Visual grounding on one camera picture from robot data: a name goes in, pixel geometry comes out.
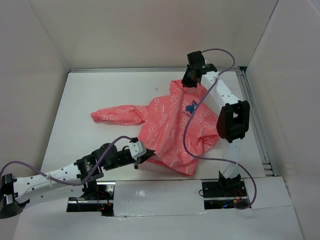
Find pink hooded jacket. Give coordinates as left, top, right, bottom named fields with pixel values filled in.
left=91, top=80, right=220, bottom=176

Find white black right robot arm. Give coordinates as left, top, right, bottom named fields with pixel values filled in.
left=182, top=50, right=250, bottom=196

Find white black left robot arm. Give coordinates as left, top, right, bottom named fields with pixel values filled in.
left=0, top=141, right=155, bottom=219

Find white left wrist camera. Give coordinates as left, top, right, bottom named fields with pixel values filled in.
left=128, top=141, right=147, bottom=160

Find silver base rail with tape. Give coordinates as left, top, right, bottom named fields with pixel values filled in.
left=66, top=180, right=250, bottom=217

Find aluminium frame rail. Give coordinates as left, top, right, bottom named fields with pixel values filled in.
left=58, top=67, right=279, bottom=178

